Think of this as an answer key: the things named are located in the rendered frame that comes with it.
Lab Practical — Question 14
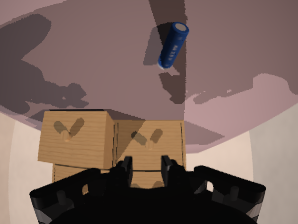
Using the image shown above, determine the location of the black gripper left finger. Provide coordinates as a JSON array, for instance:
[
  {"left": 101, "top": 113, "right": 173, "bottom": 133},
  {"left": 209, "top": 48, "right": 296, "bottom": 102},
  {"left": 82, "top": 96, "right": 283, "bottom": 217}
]
[{"left": 29, "top": 156, "right": 133, "bottom": 224}]

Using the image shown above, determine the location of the small brown chest of drawers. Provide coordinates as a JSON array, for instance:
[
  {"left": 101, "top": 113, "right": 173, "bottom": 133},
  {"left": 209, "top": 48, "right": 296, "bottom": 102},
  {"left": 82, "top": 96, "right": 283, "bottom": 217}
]
[{"left": 52, "top": 120, "right": 186, "bottom": 183}]

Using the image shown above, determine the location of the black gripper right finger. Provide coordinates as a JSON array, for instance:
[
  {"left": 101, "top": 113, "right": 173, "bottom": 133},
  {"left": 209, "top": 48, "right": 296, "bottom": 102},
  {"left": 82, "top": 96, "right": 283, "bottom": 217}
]
[{"left": 161, "top": 155, "right": 266, "bottom": 222}]

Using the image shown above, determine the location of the blue aa battery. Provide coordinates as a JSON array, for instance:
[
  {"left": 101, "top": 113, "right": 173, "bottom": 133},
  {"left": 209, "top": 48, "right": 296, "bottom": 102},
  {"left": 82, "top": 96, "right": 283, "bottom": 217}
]
[{"left": 157, "top": 22, "right": 189, "bottom": 70}]

